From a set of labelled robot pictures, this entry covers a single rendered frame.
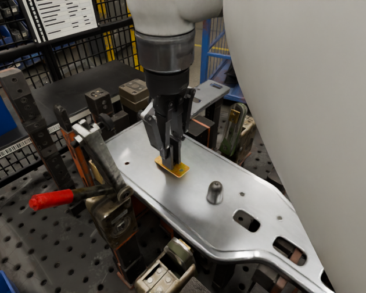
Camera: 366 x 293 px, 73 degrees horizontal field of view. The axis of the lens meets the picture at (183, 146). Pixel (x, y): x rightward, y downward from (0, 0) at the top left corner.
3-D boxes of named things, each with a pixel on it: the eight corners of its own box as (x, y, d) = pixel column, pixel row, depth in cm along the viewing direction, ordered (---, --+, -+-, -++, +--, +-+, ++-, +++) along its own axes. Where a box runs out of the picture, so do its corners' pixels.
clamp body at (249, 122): (246, 199, 87) (270, 120, 64) (228, 221, 81) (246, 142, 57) (225, 185, 92) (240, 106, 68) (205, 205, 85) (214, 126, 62)
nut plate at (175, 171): (190, 168, 55) (190, 164, 55) (179, 178, 53) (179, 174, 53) (164, 152, 60) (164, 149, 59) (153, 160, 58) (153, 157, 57)
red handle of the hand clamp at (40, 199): (129, 186, 45) (39, 205, 32) (126, 197, 45) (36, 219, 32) (115, 175, 47) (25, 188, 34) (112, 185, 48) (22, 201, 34)
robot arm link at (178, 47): (208, 26, 37) (205, 64, 41) (165, 14, 41) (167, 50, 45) (164, 42, 32) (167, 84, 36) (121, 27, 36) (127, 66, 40)
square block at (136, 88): (161, 166, 99) (154, 85, 74) (146, 177, 94) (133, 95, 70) (147, 157, 102) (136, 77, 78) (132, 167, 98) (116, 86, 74)
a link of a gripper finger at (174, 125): (161, 90, 45) (167, 86, 46) (168, 134, 54) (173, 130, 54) (178, 98, 43) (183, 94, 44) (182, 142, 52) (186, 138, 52)
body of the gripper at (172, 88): (164, 80, 36) (167, 129, 42) (200, 61, 41) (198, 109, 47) (132, 65, 40) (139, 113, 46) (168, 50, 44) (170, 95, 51)
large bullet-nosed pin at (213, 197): (224, 202, 52) (228, 182, 48) (215, 211, 51) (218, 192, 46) (212, 193, 54) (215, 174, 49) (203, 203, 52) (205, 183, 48)
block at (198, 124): (214, 183, 92) (221, 123, 73) (194, 201, 86) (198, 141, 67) (194, 170, 97) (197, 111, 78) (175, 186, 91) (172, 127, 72)
